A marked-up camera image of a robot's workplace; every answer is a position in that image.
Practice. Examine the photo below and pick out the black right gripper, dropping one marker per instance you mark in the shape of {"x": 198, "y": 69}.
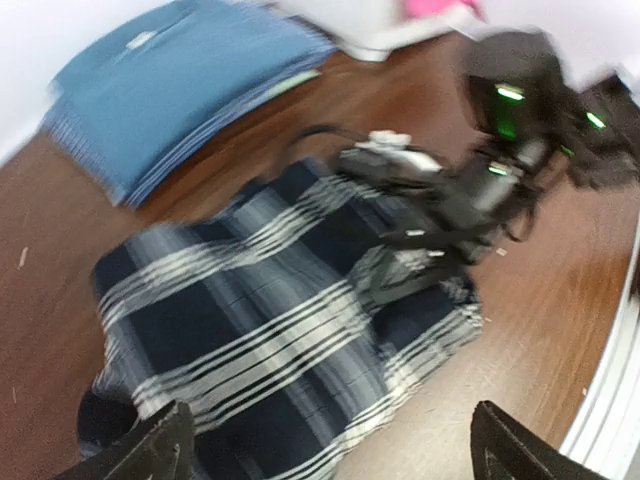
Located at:
{"x": 448, "y": 220}

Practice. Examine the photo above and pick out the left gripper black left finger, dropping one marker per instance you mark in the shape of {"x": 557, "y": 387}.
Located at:
{"x": 161, "y": 447}

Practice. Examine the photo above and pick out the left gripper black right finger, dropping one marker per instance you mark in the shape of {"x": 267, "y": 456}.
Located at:
{"x": 503, "y": 448}

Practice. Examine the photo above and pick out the black white plaid shirt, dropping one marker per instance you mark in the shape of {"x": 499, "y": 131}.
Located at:
{"x": 262, "y": 320}

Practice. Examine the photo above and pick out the dark blue polo shirt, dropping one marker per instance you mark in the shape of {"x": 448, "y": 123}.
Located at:
{"x": 175, "y": 95}

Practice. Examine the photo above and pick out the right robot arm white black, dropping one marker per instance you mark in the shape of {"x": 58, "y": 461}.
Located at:
{"x": 537, "y": 130}

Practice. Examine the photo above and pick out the white plastic laundry bin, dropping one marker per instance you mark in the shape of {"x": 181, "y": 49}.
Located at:
{"x": 371, "y": 30}

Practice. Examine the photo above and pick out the light patterned folded garment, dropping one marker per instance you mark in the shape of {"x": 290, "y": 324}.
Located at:
{"x": 293, "y": 82}

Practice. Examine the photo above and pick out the pink cloth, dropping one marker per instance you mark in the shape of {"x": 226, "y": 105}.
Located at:
{"x": 425, "y": 8}

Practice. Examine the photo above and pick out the blue checked folded shirt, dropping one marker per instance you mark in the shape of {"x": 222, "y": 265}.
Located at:
{"x": 100, "y": 150}

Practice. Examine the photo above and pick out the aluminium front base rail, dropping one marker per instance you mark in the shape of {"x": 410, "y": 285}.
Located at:
{"x": 604, "y": 436}

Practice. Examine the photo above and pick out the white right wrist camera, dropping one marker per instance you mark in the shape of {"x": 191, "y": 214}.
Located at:
{"x": 388, "y": 157}

